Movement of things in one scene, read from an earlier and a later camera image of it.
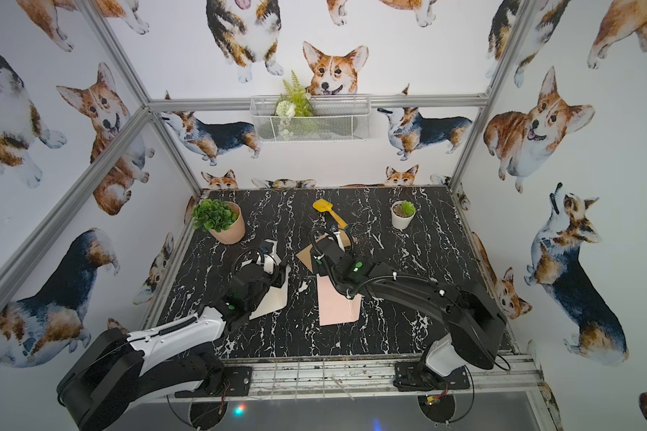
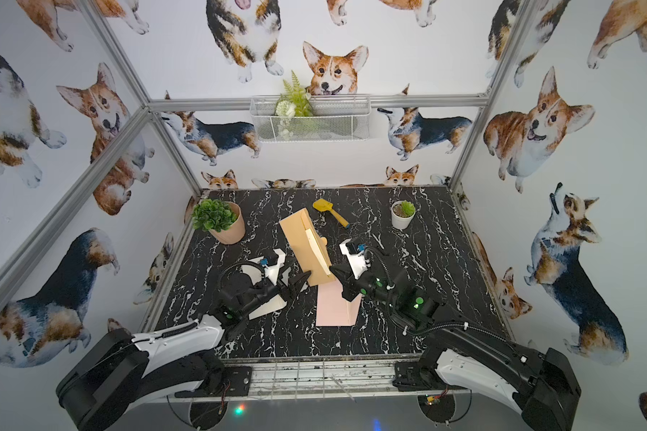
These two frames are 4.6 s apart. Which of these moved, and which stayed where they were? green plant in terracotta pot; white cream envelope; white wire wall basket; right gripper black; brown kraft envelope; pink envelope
Moved: right gripper black; brown kraft envelope
Stayed: green plant in terracotta pot; pink envelope; white cream envelope; white wire wall basket
